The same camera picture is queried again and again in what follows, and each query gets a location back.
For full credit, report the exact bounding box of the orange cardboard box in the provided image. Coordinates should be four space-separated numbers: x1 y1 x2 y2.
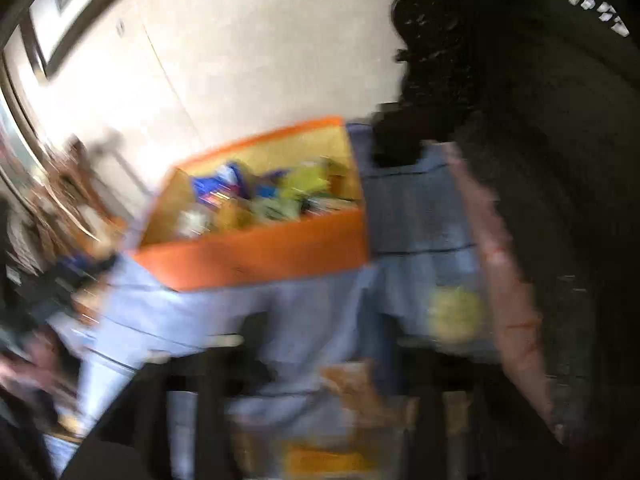
126 116 372 292

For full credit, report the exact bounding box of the dark carved wooden furniture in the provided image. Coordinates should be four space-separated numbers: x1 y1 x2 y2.
375 0 640 480

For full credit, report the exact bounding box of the brown wooden chair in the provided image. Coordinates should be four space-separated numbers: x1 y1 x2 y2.
42 134 132 243

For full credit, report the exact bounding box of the blue checked tablecloth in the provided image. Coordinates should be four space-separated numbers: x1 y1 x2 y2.
44 120 503 480

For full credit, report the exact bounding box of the yellow flat snack packet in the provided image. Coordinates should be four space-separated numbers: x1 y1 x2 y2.
280 442 373 480

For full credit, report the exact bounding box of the pale green round pastry packet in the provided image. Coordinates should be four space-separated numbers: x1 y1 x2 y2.
426 284 489 345

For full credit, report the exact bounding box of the pink cloth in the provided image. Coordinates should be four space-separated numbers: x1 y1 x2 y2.
444 141 568 447

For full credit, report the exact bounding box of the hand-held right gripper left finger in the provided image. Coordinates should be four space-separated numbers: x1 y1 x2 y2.
87 310 275 480

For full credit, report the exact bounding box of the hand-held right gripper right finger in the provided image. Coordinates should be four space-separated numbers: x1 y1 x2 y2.
395 335 506 480

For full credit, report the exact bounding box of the pile of mixed snack packets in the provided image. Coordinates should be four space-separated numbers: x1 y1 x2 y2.
175 156 362 237

